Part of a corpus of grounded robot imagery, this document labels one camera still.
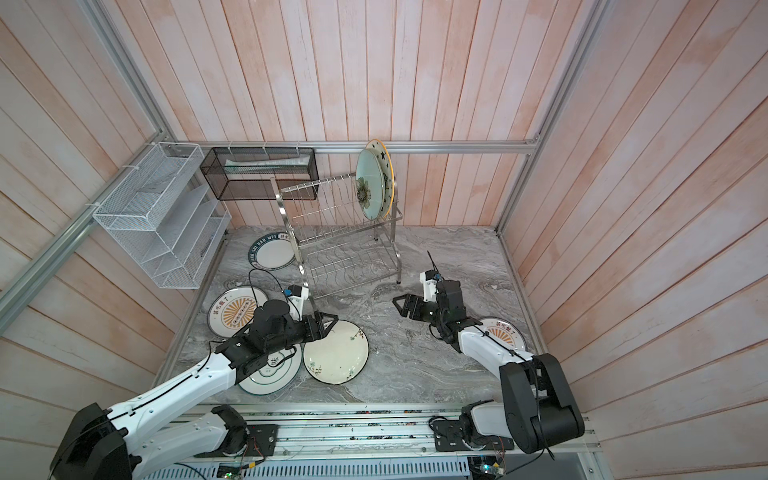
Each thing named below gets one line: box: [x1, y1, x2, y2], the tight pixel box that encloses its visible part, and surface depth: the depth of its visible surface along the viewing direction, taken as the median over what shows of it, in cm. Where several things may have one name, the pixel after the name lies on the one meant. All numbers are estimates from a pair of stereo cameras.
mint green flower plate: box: [356, 149, 385, 221], surface depth 88 cm
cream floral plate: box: [302, 319, 370, 385], surface depth 86 cm
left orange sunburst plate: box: [207, 285, 268, 339], surface depth 99 cm
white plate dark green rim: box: [248, 231, 296, 271], surface depth 114 cm
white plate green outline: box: [239, 344, 302, 396], surface depth 83 cm
